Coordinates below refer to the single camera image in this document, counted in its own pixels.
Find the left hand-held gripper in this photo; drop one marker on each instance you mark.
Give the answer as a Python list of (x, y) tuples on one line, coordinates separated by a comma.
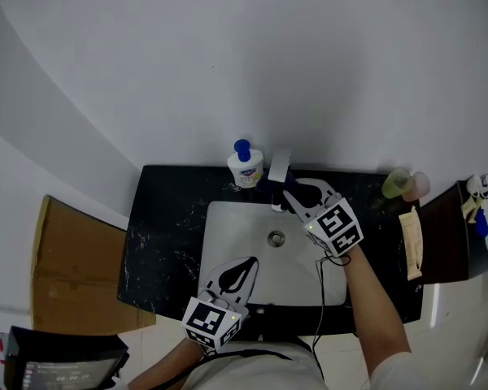
[(205, 321)]

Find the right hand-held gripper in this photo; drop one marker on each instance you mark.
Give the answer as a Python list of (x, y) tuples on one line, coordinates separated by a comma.
[(335, 228)]

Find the chrome faucet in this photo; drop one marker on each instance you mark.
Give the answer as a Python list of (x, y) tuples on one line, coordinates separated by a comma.
[(278, 167)]

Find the person's right forearm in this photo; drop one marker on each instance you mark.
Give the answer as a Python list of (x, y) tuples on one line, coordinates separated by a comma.
[(374, 307)]

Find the person's left forearm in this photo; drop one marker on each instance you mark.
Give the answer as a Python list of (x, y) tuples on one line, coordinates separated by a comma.
[(166, 370)]

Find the white sink basin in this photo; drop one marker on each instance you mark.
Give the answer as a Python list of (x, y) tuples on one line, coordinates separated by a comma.
[(236, 238)]

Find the metal sink drain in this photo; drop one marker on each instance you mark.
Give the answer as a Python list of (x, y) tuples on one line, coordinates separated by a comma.
[(276, 238)]

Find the white soap bottle blue pump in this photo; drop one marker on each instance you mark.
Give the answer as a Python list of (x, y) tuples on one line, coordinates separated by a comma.
[(246, 171)]

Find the green plastic cup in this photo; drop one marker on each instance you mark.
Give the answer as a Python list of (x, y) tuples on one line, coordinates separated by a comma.
[(394, 185)]

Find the black marble vanity counter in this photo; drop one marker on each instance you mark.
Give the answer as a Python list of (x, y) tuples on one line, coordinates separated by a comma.
[(166, 217)]

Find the person's white shirt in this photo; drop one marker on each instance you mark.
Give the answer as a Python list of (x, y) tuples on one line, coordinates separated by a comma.
[(260, 374)]

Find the pink plastic cup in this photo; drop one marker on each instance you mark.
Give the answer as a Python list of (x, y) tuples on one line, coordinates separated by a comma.
[(418, 187)]

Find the beige flat packet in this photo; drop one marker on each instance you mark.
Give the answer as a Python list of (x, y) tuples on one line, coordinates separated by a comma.
[(412, 242)]

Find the dark brown cabinet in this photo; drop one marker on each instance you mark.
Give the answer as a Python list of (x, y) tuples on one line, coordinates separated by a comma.
[(443, 238)]

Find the brown cardboard box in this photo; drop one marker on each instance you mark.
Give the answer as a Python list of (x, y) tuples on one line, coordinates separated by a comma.
[(81, 270)]

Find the beige crumpled packet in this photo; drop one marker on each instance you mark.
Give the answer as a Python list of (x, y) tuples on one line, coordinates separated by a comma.
[(471, 207)]

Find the white mug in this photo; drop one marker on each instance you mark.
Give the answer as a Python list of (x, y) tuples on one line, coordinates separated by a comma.
[(473, 185), (487, 182)]

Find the small blue object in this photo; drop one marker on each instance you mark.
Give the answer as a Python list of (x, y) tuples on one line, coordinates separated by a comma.
[(482, 222)]

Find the black monitor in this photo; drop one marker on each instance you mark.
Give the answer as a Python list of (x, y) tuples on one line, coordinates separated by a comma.
[(65, 364)]

